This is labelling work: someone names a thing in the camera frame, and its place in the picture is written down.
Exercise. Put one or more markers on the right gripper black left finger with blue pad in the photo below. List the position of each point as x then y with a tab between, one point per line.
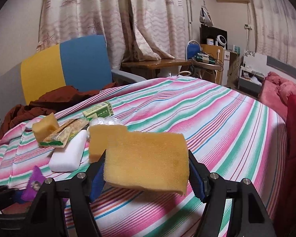
46	216

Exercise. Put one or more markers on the grey yellow blue chair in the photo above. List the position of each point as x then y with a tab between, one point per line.
82	63

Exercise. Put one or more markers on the pink blanket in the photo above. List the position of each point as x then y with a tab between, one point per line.
275	92

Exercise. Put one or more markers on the purple sachet packet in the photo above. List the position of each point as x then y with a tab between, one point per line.
35	181

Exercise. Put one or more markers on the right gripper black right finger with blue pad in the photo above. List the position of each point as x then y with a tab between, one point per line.
248	216

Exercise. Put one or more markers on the wooden side table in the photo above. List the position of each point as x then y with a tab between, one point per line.
150	66

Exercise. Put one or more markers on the right window curtain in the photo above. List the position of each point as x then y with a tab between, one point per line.
276	29

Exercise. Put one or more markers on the large yellow sponge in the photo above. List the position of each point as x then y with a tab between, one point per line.
151	161

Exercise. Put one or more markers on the yellow sponge block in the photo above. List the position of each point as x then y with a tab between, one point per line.
99	136

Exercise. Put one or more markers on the small yellow sponge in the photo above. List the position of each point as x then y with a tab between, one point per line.
45	127

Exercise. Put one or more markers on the patterned beige curtain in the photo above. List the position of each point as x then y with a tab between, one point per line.
135	30

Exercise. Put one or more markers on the green white carton box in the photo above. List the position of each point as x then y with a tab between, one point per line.
100	110

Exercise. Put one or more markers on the white desk fan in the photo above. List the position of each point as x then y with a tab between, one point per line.
221	41

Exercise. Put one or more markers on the white storage shelf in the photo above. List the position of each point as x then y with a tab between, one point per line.
252	72

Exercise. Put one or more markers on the white foam block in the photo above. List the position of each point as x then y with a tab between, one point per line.
68	159

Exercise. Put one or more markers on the blue folding chair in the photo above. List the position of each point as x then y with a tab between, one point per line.
192	49

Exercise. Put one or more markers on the dark red cloth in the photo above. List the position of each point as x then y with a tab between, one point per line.
51	102

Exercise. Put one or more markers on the clear plastic bag ball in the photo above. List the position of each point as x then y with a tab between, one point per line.
105	121

